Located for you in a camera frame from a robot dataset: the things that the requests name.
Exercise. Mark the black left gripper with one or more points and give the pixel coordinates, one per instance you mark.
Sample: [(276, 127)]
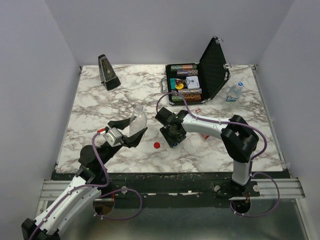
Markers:
[(132, 141)]

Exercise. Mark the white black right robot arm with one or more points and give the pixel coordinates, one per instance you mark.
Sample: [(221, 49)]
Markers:
[(239, 139)]

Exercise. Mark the red bottle cap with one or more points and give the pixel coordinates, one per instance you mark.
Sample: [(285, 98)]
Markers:
[(156, 145)]

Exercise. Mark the clear unlabelled plastic bottle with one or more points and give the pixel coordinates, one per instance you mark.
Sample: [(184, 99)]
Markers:
[(138, 120)]

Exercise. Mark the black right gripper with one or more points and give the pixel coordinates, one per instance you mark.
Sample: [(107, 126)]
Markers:
[(170, 136)]

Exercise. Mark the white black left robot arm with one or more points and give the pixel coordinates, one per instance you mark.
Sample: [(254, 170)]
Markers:
[(87, 184)]

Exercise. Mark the black poker chip case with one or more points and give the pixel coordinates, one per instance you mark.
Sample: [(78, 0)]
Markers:
[(200, 82)]

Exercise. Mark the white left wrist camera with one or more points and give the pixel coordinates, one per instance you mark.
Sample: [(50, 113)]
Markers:
[(113, 137)]

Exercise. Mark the red label water bottle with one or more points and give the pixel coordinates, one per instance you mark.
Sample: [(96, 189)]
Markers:
[(211, 140)]

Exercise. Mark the black metronome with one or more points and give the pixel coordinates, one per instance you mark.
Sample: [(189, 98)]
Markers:
[(108, 77)]

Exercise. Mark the Pocari Sweat clear bottle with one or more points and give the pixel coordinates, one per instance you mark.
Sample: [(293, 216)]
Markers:
[(233, 94)]

